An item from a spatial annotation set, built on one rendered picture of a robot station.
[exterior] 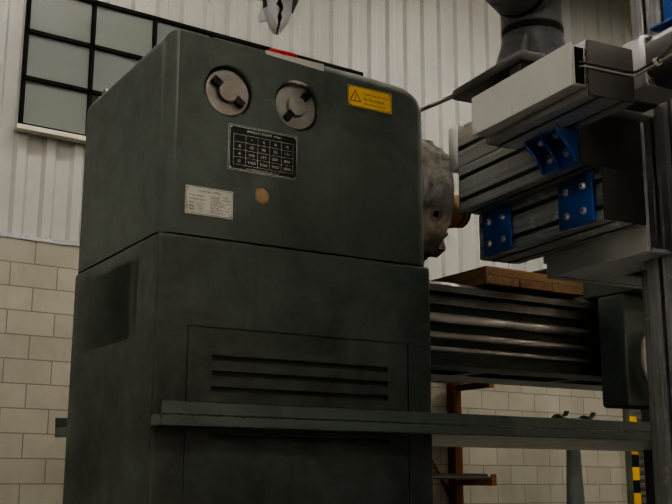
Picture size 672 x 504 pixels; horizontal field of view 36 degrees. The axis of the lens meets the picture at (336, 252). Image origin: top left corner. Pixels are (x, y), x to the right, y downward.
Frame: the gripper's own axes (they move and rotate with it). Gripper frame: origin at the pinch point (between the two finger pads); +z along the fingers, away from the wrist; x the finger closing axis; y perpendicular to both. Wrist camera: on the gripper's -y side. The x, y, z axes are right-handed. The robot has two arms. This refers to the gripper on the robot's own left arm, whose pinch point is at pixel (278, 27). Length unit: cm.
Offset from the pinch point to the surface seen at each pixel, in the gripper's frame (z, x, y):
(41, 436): 56, -142, 689
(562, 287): 45, -79, 5
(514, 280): 45, -65, 5
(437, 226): 34, -46, 10
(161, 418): 80, 25, -8
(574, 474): 81, -677, 637
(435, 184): 25, -44, 7
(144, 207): 40.8, 25.2, 3.5
